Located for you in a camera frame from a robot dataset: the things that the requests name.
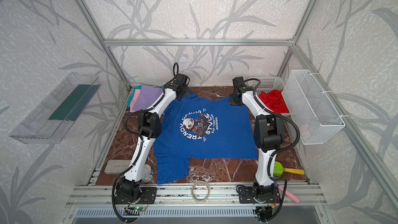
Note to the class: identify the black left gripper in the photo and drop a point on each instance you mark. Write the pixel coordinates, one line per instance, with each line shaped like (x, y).
(184, 92)

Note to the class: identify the blue printed t shirt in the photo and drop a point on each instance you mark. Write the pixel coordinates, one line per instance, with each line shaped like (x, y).
(199, 128)

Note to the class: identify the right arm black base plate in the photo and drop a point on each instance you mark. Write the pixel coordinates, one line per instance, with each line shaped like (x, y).
(248, 194)

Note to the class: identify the folded teal t shirt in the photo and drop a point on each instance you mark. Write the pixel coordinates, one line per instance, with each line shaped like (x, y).
(131, 97)

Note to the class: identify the green book on shelf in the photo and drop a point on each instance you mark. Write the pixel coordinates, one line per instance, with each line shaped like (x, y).
(75, 103)

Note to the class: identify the red t shirt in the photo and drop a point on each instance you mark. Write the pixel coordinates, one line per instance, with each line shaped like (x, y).
(274, 101)

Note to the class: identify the white wire mesh basket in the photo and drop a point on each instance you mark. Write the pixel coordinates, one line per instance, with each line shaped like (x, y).
(311, 108)

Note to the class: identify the folded pink t shirt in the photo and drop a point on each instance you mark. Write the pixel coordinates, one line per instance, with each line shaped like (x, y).
(136, 96)

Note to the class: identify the clear plastic wall shelf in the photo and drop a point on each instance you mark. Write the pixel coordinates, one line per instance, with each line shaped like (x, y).
(36, 128)

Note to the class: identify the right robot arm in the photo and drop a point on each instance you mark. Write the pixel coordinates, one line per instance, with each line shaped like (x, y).
(268, 137)

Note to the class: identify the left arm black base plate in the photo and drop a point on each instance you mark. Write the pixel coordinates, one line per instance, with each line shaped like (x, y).
(143, 194)

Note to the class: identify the white plastic laundry basket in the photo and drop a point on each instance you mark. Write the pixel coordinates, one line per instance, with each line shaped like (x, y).
(269, 83)

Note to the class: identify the folded purple t shirt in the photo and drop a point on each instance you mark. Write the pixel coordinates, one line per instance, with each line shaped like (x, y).
(148, 96)

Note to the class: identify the silver metal can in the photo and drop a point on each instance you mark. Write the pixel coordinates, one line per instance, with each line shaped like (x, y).
(147, 174)

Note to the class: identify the green yellow toy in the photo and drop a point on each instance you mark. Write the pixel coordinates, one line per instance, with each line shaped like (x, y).
(279, 170)

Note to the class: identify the aluminium enclosure frame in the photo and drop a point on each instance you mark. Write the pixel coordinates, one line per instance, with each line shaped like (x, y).
(350, 48)

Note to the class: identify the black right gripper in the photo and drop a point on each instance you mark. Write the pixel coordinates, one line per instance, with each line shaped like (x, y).
(235, 99)

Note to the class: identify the clear tape roll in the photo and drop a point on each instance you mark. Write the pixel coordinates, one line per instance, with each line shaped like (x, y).
(200, 191)

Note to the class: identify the grey rectangular block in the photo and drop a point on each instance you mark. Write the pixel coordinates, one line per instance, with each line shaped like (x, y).
(116, 166)

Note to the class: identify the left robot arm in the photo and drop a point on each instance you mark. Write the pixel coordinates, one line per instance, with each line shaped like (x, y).
(149, 128)

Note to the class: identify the pink cylinder stick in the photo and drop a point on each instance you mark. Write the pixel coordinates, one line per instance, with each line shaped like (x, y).
(290, 195)

